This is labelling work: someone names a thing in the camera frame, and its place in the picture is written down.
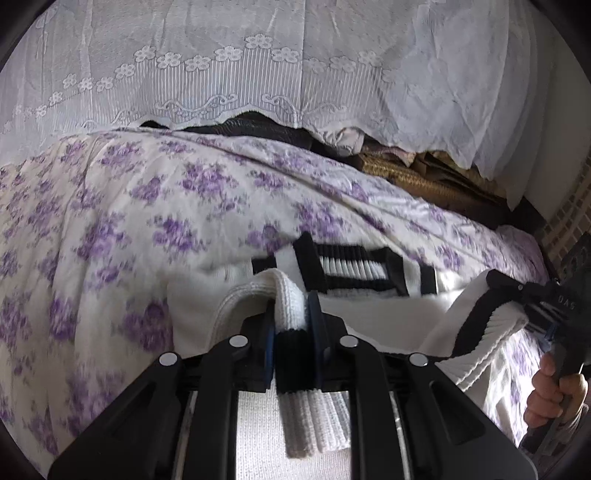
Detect beige checked curtain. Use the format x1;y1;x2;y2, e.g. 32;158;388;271
540;154;591;278

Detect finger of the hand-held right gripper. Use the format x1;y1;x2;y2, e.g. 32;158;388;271
524;310;561;344
501;273;557;303

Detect brown woven mat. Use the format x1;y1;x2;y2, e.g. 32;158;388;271
358;150;513;213

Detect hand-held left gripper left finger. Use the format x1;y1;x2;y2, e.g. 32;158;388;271
47;305;278;480

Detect dark cloth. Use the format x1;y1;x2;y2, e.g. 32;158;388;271
139;110;340;155

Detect white lace cover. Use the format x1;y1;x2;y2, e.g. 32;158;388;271
0;0;591;208

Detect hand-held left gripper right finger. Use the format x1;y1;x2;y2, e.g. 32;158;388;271
307;291;539;480

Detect purple floral bedspread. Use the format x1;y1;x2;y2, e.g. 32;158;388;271
0;129;557;469

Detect white sweater with navy stripes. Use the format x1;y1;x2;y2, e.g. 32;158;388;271
167;231;533;480

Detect pale pink cloth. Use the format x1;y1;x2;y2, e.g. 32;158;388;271
318;127;416;164

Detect person's right hand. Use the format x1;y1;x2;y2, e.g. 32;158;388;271
526;353;591;431

